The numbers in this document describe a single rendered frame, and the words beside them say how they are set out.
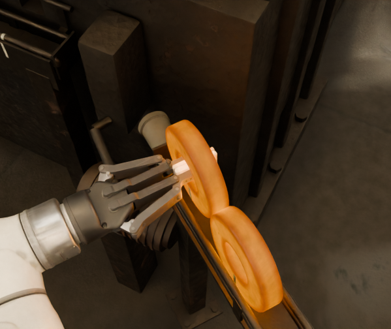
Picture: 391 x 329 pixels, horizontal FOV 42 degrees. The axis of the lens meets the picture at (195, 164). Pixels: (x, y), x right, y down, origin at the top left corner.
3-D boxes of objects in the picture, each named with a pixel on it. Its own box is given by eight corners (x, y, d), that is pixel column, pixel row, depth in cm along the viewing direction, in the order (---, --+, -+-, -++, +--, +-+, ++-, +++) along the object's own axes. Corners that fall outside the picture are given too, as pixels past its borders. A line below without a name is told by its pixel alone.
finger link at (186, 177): (166, 179, 76) (175, 195, 75) (196, 166, 77) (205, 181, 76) (167, 185, 77) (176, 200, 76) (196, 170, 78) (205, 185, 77)
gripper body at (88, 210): (67, 211, 79) (122, 185, 81) (87, 256, 75) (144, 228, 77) (53, 188, 73) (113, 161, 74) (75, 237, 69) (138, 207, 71)
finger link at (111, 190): (109, 209, 77) (105, 202, 78) (174, 176, 79) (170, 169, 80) (104, 197, 74) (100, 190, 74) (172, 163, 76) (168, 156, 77)
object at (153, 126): (168, 127, 98) (165, 105, 93) (190, 159, 93) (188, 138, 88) (140, 139, 96) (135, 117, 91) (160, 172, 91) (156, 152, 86)
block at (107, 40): (123, 89, 112) (107, 2, 92) (155, 102, 110) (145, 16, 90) (96, 123, 107) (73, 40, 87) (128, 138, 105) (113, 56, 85)
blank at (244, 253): (227, 185, 73) (206, 194, 72) (288, 271, 64) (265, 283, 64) (228, 239, 85) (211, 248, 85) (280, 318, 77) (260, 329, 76)
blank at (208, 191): (178, 99, 78) (158, 108, 77) (228, 170, 69) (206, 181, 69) (188, 159, 90) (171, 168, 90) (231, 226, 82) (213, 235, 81)
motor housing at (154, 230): (128, 244, 153) (100, 145, 107) (194, 277, 148) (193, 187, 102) (105, 281, 147) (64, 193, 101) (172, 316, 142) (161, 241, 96)
